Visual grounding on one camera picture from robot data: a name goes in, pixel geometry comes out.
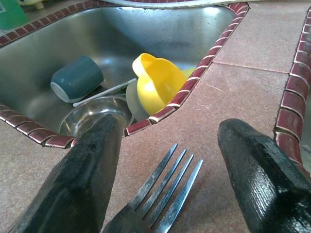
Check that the small steel bowl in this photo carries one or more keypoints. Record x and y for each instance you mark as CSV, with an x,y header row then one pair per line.
x,y
80,116

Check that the yellow plastic bowl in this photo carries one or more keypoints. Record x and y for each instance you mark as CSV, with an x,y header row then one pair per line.
x,y
158,82

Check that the teal plastic cup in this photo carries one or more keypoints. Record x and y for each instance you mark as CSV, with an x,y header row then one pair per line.
x,y
77,75

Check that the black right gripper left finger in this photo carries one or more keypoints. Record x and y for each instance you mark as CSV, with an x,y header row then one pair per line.
x,y
73,189

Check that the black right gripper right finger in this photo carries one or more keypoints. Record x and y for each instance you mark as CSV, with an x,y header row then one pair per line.
x,y
267,189

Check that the green dish soap bottle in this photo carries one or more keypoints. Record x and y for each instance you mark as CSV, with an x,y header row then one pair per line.
x,y
12,14

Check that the steel fork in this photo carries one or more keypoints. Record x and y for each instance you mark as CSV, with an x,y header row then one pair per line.
x,y
126,221

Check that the white chopstick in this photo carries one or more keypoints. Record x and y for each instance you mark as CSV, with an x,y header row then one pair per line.
x,y
107,91

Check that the yellow sponge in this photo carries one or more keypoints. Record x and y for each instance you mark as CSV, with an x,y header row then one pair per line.
x,y
188,71

